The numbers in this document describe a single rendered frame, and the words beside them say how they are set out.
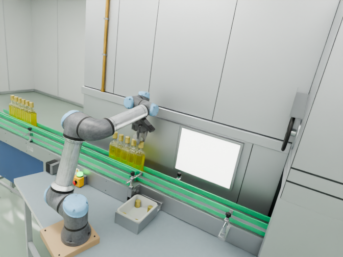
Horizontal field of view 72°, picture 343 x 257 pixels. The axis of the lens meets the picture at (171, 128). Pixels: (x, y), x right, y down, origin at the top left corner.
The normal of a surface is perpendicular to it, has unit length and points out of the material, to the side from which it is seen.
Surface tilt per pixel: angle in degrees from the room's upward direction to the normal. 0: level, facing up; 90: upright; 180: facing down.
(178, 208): 90
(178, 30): 90
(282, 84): 90
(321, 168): 90
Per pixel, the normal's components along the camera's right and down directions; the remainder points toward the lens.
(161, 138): -0.47, 0.22
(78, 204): 0.26, -0.85
